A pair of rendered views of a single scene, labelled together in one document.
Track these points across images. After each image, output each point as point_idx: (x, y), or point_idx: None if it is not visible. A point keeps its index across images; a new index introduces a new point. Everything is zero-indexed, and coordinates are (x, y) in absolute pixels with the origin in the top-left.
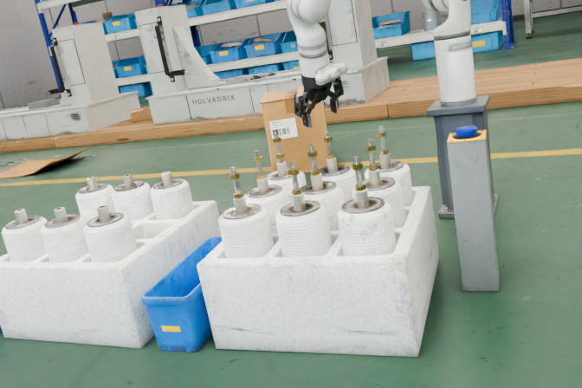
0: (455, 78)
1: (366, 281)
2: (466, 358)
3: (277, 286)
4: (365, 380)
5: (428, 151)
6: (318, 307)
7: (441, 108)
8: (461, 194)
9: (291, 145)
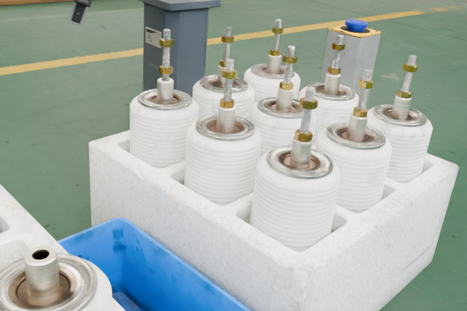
0: None
1: (434, 200)
2: (449, 243)
3: (375, 250)
4: (453, 306)
5: None
6: (395, 255)
7: (181, 1)
8: (356, 91)
9: None
